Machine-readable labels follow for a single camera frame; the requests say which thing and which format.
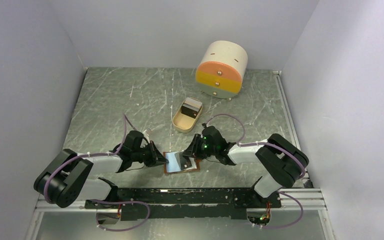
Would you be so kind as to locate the beige oval card tray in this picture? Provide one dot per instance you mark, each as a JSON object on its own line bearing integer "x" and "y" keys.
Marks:
{"x": 183, "y": 123}

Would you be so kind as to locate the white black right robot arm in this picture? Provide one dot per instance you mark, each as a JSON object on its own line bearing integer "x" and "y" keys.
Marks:
{"x": 284, "y": 162}

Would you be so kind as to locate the round mini drawer cabinet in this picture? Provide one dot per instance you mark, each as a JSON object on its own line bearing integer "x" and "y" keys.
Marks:
{"x": 221, "y": 71}

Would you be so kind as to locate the stack of credit cards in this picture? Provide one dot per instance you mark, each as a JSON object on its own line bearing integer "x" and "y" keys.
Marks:
{"x": 191, "y": 107}

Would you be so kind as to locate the brown leather card holder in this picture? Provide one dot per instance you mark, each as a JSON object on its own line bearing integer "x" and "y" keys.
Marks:
{"x": 177, "y": 163}

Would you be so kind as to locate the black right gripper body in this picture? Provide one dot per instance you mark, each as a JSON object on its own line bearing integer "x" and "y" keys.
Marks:
{"x": 204, "y": 150}

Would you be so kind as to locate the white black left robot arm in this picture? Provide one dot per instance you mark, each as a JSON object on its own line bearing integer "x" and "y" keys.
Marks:
{"x": 73, "y": 176}

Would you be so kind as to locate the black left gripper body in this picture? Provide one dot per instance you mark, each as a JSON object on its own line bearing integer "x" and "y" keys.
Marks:
{"x": 146, "y": 154}

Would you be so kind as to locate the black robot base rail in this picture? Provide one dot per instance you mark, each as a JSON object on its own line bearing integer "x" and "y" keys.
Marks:
{"x": 156, "y": 203}

